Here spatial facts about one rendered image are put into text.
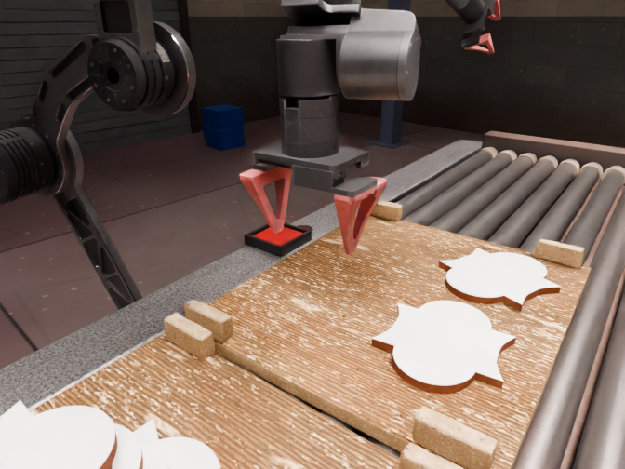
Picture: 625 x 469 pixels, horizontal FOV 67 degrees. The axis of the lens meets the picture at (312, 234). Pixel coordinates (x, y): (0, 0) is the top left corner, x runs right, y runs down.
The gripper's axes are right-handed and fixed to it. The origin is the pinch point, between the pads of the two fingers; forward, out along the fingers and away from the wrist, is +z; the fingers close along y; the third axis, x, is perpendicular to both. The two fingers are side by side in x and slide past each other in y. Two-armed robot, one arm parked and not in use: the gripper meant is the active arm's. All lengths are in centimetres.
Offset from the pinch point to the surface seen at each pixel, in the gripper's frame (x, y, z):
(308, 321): 2.7, -1.1, 9.2
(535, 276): -20.5, -19.2, 8.8
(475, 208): -49, -3, 12
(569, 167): -86, -12, 12
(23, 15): -181, 436, -31
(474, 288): -13.4, -14.0, 8.6
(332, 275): -7.3, 2.4, 9.2
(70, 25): -217, 431, -22
